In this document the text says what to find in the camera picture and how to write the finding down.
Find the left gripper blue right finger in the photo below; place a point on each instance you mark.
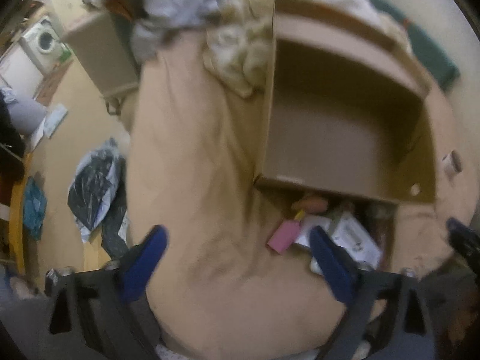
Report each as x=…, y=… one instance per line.
x=336, y=265

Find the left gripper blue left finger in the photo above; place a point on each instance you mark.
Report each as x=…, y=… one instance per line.
x=139, y=263

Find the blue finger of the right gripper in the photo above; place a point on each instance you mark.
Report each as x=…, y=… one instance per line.
x=464, y=240

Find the white rectangular device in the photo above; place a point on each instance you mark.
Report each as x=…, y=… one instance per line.
x=345, y=231

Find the small white tape roll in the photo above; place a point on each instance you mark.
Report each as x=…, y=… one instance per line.
x=452, y=164

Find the black plastic bag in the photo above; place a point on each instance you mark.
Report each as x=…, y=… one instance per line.
x=97, y=198

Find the blue cloth on floor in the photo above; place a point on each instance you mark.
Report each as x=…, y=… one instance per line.
x=34, y=209

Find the large brown cardboard box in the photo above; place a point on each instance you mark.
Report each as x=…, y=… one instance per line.
x=345, y=110

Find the green cushion with orange stripe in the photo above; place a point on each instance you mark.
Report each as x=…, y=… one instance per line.
x=433, y=57

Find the white paper on floor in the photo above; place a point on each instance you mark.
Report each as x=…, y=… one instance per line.
x=54, y=119

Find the small brown bedside box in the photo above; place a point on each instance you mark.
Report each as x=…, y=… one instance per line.
x=100, y=40

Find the white washing machine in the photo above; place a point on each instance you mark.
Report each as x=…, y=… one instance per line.
x=42, y=44

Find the cream crumpled blanket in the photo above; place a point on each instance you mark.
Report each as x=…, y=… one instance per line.
x=237, y=51

